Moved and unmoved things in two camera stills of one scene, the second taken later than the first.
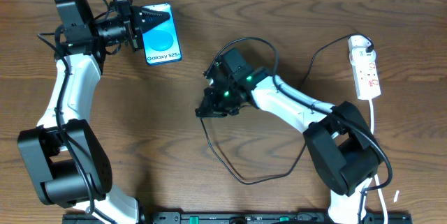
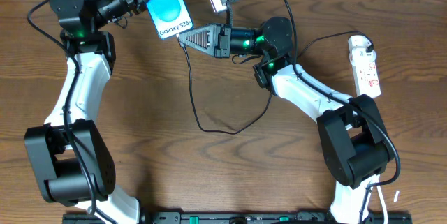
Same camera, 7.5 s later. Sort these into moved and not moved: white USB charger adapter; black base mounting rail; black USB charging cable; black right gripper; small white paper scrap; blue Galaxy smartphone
Moved: black USB charging cable; black right gripper; blue Galaxy smartphone
Not moved: small white paper scrap; black base mounting rail; white USB charger adapter
